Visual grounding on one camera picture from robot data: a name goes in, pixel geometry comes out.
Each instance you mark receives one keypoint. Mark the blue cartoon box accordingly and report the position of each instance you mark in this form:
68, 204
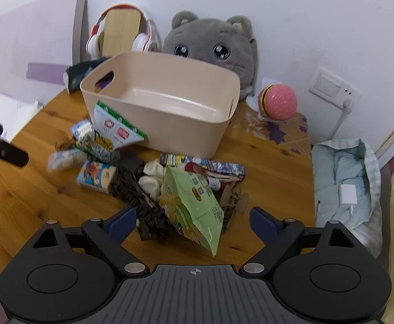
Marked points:
94, 175

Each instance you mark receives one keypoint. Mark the white paper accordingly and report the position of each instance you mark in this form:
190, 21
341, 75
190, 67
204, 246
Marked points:
251, 103

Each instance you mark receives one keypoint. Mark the yellow black printed packet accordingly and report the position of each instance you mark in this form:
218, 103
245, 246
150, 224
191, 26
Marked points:
99, 145

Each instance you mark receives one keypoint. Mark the dark brown snack packet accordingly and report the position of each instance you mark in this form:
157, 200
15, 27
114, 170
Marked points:
133, 192

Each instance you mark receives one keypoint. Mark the pale purple panel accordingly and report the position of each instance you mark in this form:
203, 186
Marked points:
31, 40

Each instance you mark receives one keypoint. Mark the black square box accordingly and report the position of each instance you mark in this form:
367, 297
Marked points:
129, 163

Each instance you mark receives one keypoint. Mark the white blurred packet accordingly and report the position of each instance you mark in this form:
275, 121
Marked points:
63, 160

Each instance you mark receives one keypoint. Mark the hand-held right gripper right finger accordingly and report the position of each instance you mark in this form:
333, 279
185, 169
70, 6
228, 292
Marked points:
262, 224

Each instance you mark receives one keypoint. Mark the long blue printed box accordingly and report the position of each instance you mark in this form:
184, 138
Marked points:
227, 168

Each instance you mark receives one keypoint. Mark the light wooden board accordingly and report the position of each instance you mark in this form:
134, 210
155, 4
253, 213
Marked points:
122, 30

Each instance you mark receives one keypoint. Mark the beige plastic storage bin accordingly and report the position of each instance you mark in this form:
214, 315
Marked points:
170, 118

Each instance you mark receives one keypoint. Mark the blue white small packet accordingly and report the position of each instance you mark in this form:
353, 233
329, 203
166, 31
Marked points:
81, 130

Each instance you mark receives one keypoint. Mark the white red headphones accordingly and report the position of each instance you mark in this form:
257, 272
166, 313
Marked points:
146, 38

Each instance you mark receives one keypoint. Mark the pink burger ball toy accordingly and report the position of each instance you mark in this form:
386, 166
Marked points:
279, 103

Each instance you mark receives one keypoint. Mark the white charger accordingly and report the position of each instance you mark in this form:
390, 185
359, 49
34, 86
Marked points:
348, 192

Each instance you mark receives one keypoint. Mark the dark green packet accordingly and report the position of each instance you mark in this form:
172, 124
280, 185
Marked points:
79, 72

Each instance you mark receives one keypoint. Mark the white wall socket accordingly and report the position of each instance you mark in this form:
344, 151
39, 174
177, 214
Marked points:
328, 84

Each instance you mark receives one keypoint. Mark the grey cat plush pillow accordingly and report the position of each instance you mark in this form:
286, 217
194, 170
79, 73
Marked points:
210, 37

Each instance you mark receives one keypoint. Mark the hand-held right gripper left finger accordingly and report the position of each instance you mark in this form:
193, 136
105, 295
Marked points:
122, 224

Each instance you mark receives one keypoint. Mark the wooden desktop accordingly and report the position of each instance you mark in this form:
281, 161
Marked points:
31, 192

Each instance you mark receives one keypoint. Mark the grey board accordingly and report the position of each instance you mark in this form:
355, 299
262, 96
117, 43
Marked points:
79, 23

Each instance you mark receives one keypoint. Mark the white green snack packet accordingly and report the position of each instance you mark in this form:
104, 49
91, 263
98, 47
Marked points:
112, 125

